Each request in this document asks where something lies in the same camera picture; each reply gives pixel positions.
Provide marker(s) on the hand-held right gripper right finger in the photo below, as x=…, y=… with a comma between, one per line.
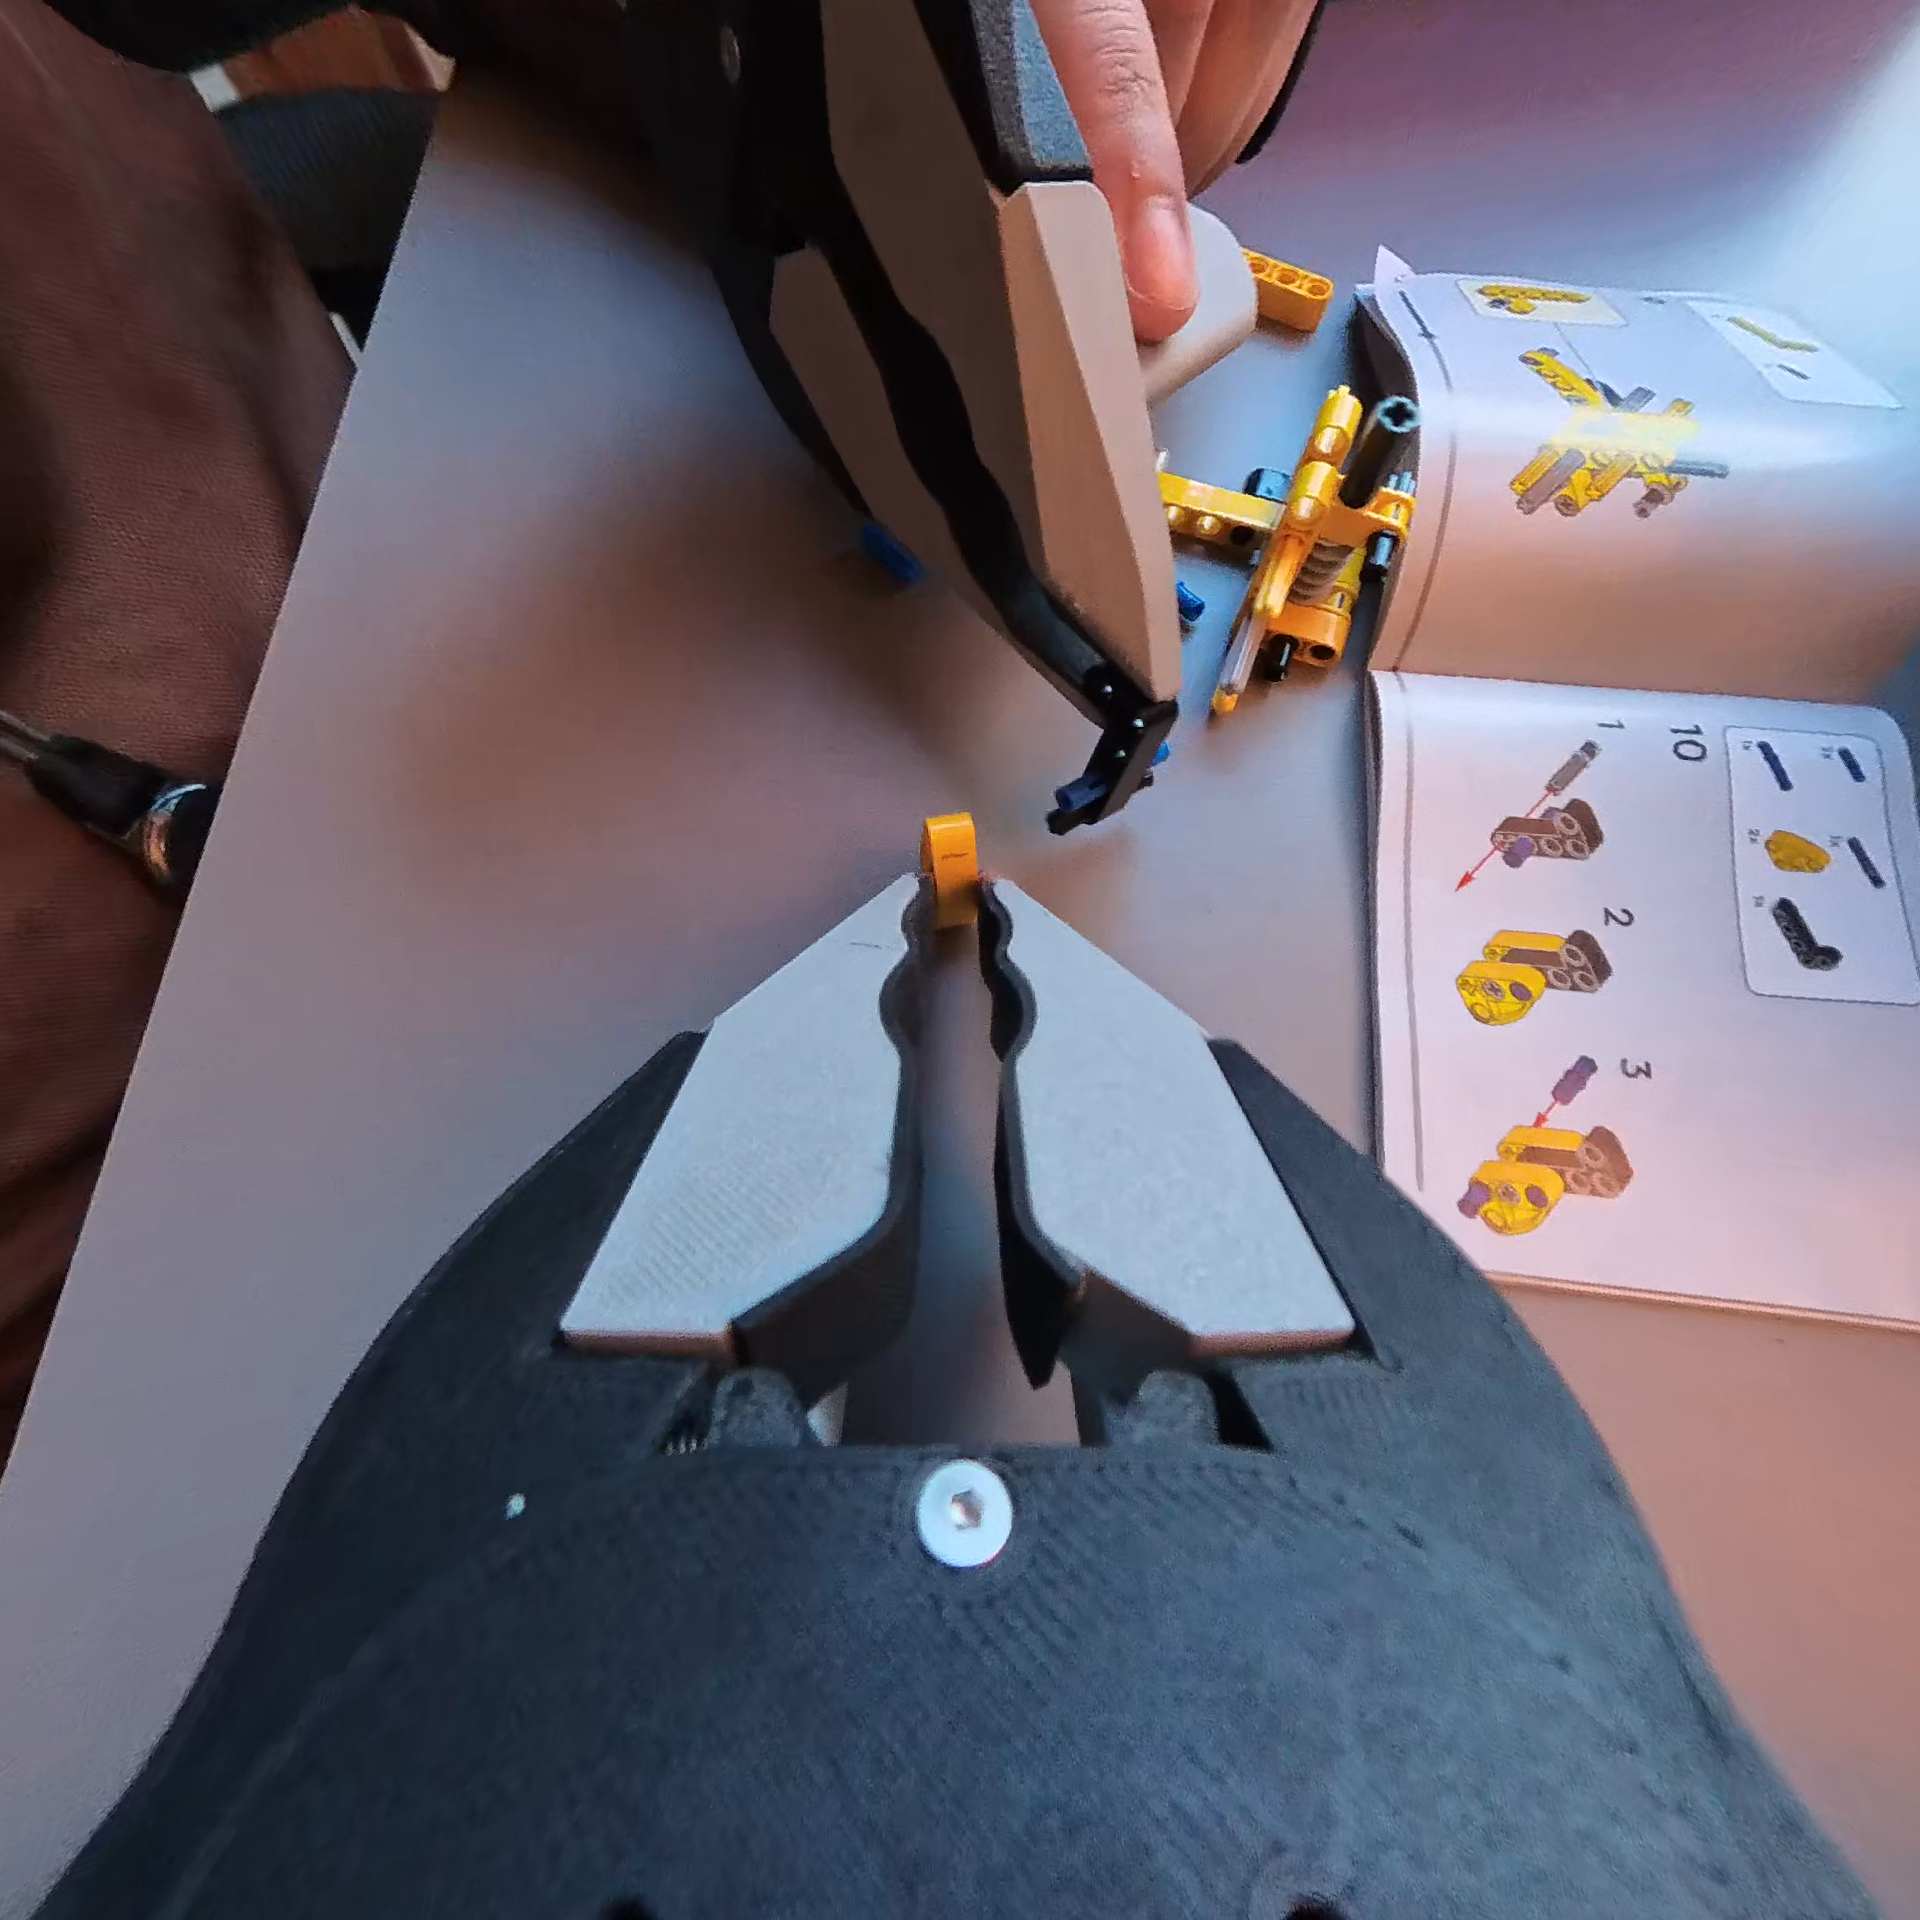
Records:
x=1154, y=1185

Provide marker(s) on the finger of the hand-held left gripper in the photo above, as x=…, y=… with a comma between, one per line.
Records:
x=833, y=359
x=1080, y=451

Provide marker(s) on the person's left hand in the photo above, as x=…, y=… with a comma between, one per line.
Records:
x=1141, y=149

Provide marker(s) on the yellow triangular lego piece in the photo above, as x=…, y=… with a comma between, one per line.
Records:
x=949, y=863

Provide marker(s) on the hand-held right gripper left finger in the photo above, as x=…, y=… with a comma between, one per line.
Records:
x=750, y=1185

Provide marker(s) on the yellow straight lego beam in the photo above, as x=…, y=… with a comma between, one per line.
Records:
x=1289, y=289

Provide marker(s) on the white instruction booklet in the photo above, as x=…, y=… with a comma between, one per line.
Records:
x=1650, y=570

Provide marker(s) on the black angled lego beam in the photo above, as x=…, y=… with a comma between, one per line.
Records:
x=1118, y=751

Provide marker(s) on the yellow lego assembly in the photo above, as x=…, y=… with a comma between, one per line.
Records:
x=1298, y=540

